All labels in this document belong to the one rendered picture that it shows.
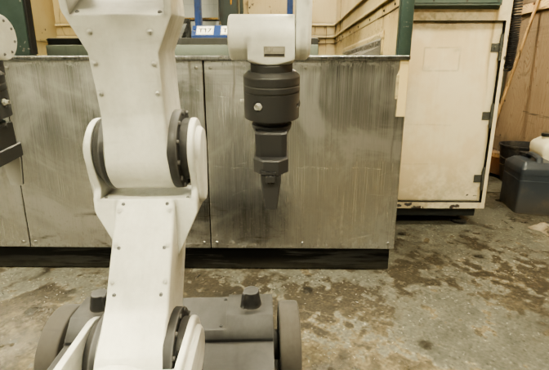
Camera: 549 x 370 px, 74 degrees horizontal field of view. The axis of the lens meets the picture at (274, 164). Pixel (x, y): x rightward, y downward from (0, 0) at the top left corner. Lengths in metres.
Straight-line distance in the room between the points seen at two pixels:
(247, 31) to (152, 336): 0.49
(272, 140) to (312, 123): 0.74
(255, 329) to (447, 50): 1.47
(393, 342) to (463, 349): 0.19
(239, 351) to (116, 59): 0.62
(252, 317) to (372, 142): 0.74
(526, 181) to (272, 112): 1.98
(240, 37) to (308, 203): 0.91
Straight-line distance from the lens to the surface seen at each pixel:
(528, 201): 2.43
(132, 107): 0.63
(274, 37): 0.55
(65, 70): 1.48
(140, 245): 0.68
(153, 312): 0.67
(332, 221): 1.40
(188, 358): 0.64
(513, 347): 1.33
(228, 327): 0.90
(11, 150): 0.76
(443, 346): 1.24
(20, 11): 1.55
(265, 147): 0.57
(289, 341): 0.90
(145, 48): 0.60
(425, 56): 1.86
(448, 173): 1.98
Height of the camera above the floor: 0.74
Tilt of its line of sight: 14 degrees down
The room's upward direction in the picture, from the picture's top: straight up
